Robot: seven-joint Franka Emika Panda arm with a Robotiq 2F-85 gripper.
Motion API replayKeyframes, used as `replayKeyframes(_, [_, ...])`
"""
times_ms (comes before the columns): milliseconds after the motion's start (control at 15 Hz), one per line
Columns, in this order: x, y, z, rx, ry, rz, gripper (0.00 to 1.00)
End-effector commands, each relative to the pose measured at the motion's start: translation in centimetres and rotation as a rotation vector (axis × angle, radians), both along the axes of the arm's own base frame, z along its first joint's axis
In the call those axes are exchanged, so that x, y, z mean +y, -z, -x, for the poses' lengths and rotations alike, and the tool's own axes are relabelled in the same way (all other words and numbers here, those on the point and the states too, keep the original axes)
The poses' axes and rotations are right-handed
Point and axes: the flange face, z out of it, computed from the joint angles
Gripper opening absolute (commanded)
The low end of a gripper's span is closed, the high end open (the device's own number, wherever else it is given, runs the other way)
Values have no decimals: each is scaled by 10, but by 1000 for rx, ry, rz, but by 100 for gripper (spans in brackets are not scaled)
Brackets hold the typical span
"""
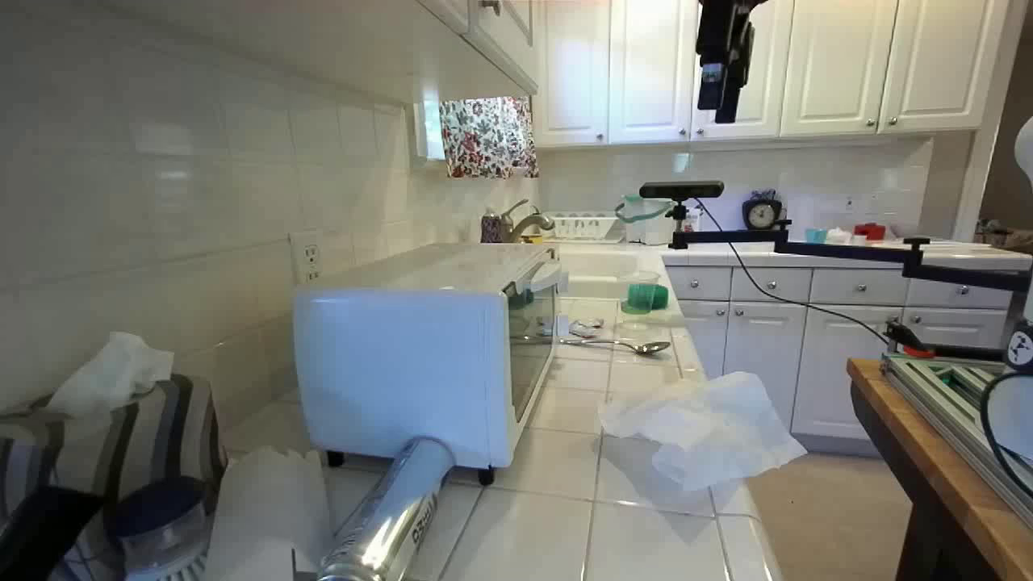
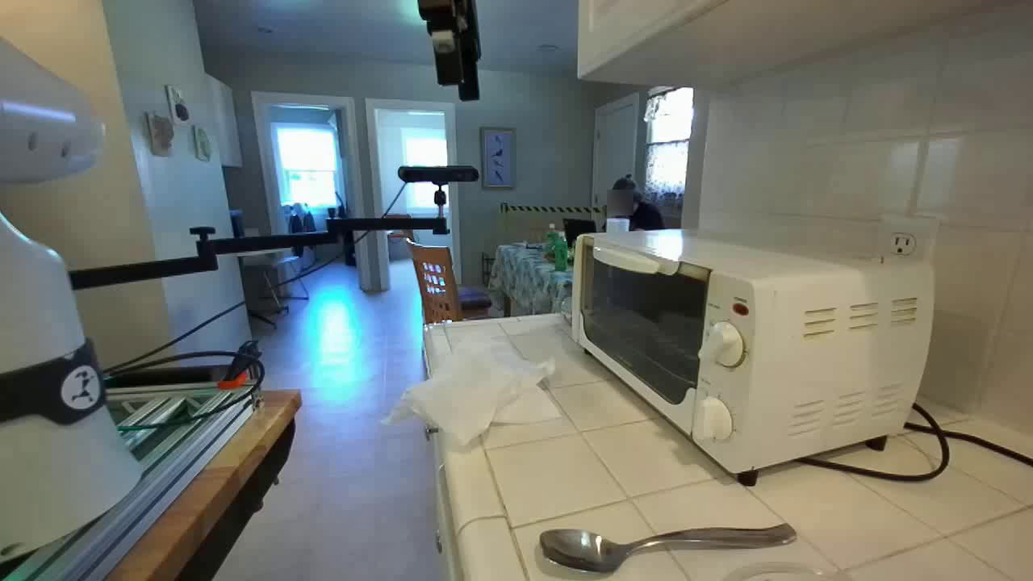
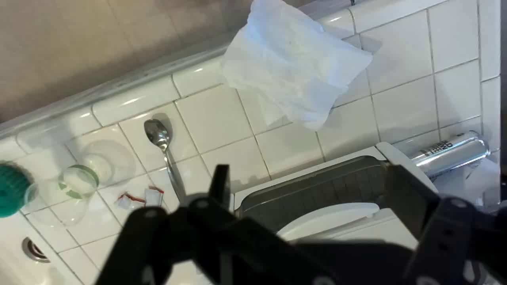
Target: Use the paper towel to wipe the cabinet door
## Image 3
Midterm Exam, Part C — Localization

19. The white toaster oven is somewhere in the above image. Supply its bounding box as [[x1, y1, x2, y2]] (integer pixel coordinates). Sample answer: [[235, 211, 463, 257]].
[[233, 143, 438, 249]]

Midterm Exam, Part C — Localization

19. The silver foil roll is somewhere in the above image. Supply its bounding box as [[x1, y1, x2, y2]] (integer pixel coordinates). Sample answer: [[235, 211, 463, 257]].
[[411, 132, 490, 177]]

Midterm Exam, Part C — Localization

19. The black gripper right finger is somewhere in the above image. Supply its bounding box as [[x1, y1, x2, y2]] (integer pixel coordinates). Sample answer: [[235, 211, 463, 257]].
[[403, 198, 507, 285]]

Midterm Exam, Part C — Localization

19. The metal spoon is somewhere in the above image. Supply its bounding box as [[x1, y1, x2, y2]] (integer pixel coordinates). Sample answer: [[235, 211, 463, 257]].
[[144, 119, 187, 204]]

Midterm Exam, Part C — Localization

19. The small red-white wrapper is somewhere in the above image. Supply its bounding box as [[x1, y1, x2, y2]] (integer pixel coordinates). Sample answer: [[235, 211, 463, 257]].
[[116, 193, 146, 209]]

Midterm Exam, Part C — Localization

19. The white paper towel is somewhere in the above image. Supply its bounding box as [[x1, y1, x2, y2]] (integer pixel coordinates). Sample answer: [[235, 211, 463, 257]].
[[222, 0, 374, 130]]

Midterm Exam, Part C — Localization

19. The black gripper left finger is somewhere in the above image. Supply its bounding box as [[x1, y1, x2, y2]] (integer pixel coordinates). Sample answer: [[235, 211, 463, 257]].
[[94, 163, 339, 285]]

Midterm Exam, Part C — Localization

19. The clear drinking glass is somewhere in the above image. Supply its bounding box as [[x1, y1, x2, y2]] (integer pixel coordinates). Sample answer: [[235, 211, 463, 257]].
[[24, 165, 100, 227]]

